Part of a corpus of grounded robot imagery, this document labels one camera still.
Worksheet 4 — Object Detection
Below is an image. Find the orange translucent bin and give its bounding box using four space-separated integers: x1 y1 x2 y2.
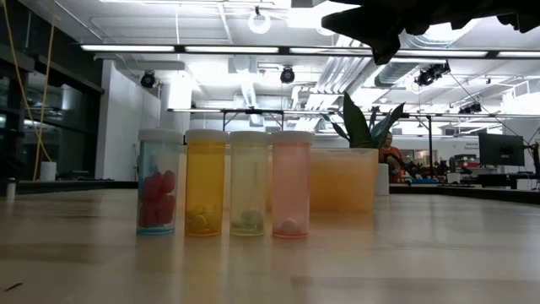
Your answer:
310 147 380 214

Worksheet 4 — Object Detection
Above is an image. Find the silver ventilation duct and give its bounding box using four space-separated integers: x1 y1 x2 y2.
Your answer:
373 33 451 89

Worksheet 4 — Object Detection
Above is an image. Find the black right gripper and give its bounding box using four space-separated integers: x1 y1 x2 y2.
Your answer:
321 0 540 66

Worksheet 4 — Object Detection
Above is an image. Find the black ceiling spotlight cluster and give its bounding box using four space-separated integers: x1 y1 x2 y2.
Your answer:
414 60 451 88

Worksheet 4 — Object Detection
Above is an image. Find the pink pill bottle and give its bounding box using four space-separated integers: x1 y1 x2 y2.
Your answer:
271 130 316 240

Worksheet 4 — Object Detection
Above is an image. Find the white cup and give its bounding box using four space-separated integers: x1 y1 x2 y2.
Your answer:
39 160 57 182

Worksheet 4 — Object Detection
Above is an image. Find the green leafy plant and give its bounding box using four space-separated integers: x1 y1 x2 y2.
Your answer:
319 91 407 149

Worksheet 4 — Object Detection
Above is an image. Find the long ceiling light bar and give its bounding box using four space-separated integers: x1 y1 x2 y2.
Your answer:
79 43 540 59

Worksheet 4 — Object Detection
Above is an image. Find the person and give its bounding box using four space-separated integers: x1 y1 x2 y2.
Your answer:
378 131 407 185

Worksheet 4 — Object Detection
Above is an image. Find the small amber pill bottle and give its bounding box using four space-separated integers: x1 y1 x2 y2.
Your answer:
184 128 230 238

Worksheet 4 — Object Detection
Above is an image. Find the white ring ceiling light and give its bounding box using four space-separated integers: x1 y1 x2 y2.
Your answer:
247 6 273 35

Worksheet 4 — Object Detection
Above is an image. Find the small white bottle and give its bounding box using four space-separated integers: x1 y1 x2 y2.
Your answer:
4 176 18 202

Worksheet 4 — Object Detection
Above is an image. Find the black computer monitor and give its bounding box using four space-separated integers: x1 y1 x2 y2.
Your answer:
478 133 526 167

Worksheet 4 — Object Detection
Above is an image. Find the blue bottle with red pills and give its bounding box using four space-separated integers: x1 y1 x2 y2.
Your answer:
136 128 184 236

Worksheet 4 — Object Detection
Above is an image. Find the pale green pill bottle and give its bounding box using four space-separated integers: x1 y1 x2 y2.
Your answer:
229 130 273 237

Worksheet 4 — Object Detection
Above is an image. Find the white plant pot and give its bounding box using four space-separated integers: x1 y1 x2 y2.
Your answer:
375 163 391 197

